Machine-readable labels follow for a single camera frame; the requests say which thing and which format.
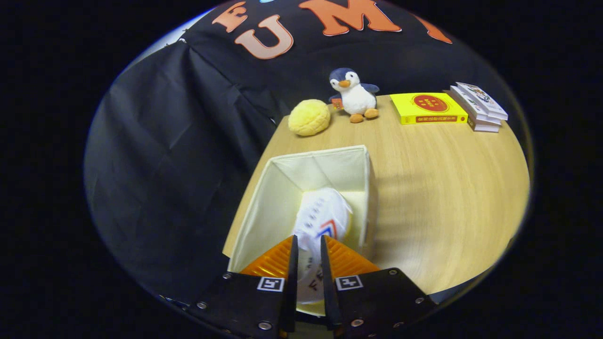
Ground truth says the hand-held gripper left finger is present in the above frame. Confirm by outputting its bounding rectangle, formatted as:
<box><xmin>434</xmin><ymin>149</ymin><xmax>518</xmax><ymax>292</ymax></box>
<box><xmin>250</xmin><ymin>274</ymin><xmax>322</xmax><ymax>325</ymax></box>
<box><xmin>187</xmin><ymin>234</ymin><xmax>300</xmax><ymax>339</ymax></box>

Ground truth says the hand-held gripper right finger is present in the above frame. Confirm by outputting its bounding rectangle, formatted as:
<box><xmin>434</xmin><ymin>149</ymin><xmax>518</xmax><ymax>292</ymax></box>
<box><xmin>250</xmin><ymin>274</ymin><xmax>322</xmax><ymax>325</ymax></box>
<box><xmin>320</xmin><ymin>234</ymin><xmax>439</xmax><ymax>339</ymax></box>

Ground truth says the white striped canvas shoe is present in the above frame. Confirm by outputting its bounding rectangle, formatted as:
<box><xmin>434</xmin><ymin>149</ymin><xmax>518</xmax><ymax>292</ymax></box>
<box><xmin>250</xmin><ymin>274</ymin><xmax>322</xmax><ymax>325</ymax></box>
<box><xmin>291</xmin><ymin>187</ymin><xmax>354</xmax><ymax>306</ymax></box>

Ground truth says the beige fabric storage box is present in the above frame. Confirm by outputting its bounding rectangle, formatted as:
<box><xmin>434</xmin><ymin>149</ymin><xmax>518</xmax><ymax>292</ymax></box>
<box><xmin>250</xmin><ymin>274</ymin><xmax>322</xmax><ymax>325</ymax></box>
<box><xmin>228</xmin><ymin>145</ymin><xmax>379</xmax><ymax>317</ymax></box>

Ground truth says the yellow bun plush toy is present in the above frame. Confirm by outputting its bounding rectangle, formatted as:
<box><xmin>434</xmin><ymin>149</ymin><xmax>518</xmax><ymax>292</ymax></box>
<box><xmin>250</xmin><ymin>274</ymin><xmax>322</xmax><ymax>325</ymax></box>
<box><xmin>288</xmin><ymin>99</ymin><xmax>331</xmax><ymax>137</ymax></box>

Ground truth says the penguin plush toy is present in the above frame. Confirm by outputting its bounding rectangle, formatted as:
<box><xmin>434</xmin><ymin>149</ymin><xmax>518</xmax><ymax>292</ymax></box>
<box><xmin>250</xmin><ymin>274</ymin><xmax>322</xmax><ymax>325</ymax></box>
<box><xmin>328</xmin><ymin>67</ymin><xmax>380</xmax><ymax>124</ymax></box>

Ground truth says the yellow book with red circle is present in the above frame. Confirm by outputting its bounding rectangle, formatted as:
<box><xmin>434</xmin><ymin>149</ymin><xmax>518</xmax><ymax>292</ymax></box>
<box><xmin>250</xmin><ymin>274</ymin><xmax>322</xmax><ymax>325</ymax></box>
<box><xmin>390</xmin><ymin>92</ymin><xmax>469</xmax><ymax>125</ymax></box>

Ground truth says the brown cover book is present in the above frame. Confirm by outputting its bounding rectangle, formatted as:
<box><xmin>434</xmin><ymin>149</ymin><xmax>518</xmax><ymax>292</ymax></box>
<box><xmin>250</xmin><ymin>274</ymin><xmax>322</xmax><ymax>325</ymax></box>
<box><xmin>443</xmin><ymin>89</ymin><xmax>500</xmax><ymax>133</ymax></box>

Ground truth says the white illustrated cover book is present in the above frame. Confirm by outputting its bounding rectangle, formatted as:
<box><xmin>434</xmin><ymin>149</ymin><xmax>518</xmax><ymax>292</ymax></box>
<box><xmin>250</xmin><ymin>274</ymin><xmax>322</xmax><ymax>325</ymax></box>
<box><xmin>456</xmin><ymin>82</ymin><xmax>509</xmax><ymax>121</ymax></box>

